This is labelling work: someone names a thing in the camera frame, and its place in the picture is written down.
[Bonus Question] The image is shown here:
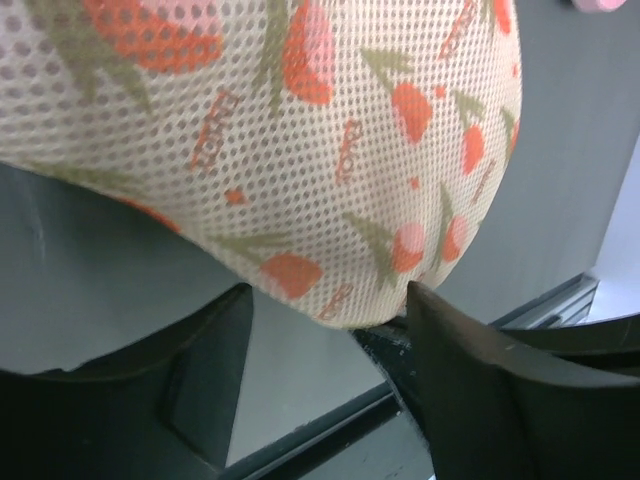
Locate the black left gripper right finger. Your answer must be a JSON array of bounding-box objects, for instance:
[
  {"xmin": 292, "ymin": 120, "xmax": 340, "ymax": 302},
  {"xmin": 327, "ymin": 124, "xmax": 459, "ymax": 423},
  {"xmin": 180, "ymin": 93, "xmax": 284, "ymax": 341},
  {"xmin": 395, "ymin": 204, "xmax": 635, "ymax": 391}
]
[{"xmin": 353, "ymin": 282, "xmax": 639, "ymax": 479}]

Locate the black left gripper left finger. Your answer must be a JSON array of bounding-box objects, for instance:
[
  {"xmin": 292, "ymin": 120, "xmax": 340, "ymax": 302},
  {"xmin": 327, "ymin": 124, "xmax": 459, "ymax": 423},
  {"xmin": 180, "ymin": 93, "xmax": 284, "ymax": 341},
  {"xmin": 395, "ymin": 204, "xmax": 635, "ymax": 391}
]
[{"xmin": 1, "ymin": 284, "xmax": 253, "ymax": 479}]

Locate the floral mesh laundry bag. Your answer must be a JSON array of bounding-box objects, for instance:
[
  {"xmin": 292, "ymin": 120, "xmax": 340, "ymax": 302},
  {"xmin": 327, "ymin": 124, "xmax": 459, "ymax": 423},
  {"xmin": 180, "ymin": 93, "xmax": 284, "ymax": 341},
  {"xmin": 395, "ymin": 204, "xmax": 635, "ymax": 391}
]
[{"xmin": 1, "ymin": 0, "xmax": 522, "ymax": 329}]

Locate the pink wooden shelf stand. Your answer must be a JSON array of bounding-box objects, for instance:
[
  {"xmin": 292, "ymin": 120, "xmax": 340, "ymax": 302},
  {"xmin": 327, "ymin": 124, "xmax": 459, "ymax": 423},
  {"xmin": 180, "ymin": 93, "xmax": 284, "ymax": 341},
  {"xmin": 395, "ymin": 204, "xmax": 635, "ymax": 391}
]
[{"xmin": 561, "ymin": 0, "xmax": 626, "ymax": 14}]

